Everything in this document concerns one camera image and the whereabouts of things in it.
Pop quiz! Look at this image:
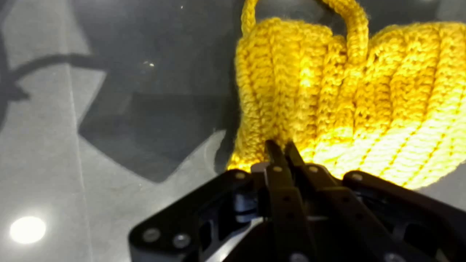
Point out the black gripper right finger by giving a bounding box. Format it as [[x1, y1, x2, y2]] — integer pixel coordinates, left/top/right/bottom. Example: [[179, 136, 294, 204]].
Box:
[[284, 140, 466, 262]]

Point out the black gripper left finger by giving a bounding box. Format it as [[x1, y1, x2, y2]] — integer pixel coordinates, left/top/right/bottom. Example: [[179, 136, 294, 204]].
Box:
[[128, 139, 311, 262]]

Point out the yellow knitted cloth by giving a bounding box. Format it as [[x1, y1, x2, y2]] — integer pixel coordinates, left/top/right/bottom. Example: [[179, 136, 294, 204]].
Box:
[[225, 0, 466, 191]]

